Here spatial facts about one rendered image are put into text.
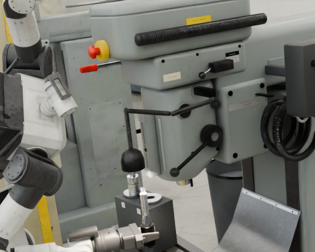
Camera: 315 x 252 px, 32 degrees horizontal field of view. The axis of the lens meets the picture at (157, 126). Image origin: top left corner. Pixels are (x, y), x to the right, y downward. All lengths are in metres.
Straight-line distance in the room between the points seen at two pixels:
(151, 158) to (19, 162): 0.40
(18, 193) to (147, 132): 0.43
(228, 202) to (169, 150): 2.13
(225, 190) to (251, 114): 2.00
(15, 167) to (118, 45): 0.46
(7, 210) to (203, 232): 2.84
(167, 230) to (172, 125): 0.57
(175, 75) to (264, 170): 0.64
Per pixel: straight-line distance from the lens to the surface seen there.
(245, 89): 1.77
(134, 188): 2.14
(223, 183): 3.74
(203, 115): 1.71
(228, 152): 1.77
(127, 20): 1.52
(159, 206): 2.05
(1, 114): 1.70
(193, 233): 4.39
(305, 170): 1.95
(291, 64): 1.61
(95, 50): 1.59
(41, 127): 1.74
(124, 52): 1.54
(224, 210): 3.84
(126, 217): 2.17
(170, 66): 1.60
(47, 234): 3.62
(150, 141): 1.71
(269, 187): 2.09
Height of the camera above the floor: 1.94
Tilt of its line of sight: 15 degrees down
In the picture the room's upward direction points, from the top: 7 degrees counter-clockwise
